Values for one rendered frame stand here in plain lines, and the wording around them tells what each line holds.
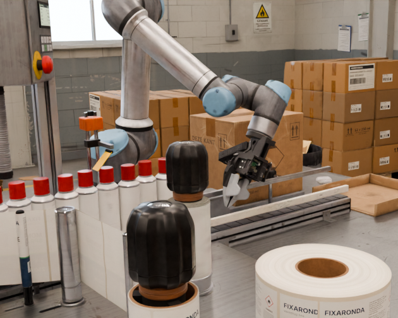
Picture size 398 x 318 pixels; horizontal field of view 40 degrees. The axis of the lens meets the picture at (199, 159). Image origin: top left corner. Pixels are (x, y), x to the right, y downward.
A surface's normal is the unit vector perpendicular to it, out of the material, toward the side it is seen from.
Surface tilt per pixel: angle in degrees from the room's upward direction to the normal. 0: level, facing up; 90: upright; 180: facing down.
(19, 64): 90
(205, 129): 90
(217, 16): 90
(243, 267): 0
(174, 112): 90
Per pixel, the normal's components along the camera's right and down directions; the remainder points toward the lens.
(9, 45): 0.00, 0.21
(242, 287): -0.03, -0.98
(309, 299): -0.40, 0.21
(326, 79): -0.88, 0.13
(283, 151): 0.58, 0.15
